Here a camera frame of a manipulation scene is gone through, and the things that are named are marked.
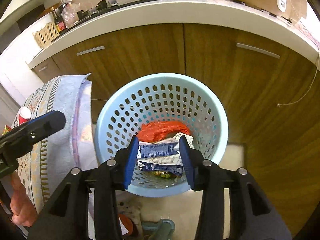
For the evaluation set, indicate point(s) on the rubik's cube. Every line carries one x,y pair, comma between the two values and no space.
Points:
6,129

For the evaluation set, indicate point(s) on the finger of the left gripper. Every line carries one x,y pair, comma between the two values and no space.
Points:
44,126

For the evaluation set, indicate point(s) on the red plastic bag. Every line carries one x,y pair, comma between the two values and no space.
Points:
158,130

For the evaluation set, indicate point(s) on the green vegetable scrap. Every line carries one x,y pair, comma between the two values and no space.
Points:
163,174

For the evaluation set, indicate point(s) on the teal plastic stool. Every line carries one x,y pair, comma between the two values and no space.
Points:
163,229

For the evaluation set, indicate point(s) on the woven utensil basket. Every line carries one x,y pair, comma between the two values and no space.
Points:
45,36

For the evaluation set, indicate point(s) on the crushed blue milk carton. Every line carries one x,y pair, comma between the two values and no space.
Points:
171,163

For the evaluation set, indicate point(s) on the dark soy sauce bottle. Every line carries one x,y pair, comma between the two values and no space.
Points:
58,21

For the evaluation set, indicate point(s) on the clear plastic bag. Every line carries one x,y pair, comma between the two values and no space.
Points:
69,14

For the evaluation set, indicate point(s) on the wooden base cabinets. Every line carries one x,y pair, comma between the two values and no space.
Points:
270,94

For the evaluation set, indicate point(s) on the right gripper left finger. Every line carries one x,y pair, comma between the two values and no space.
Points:
65,214

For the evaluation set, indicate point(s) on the person's left hand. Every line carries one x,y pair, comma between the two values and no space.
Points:
24,213

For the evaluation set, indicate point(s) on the blue white milk carton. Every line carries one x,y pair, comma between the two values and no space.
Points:
162,148

